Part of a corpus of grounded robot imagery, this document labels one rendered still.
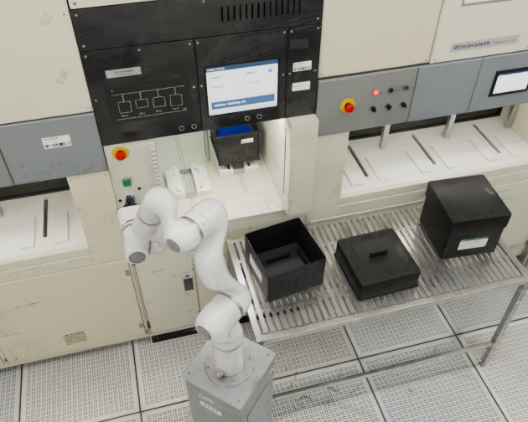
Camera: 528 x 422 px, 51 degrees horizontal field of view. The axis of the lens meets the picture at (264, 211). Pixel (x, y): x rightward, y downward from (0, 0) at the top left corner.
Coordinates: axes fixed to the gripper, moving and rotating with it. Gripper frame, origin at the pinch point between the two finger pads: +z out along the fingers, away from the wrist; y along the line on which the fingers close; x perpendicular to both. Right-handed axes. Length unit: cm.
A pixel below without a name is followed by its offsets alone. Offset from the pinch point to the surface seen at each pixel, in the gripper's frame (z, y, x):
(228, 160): 44, 50, -23
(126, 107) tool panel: 11.8, 5.7, 36.1
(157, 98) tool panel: 11.8, 17.7, 38.2
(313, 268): -29, 71, -31
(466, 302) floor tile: -8, 181, -120
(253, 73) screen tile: 12, 55, 43
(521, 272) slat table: -45, 167, -44
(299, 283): -30, 65, -38
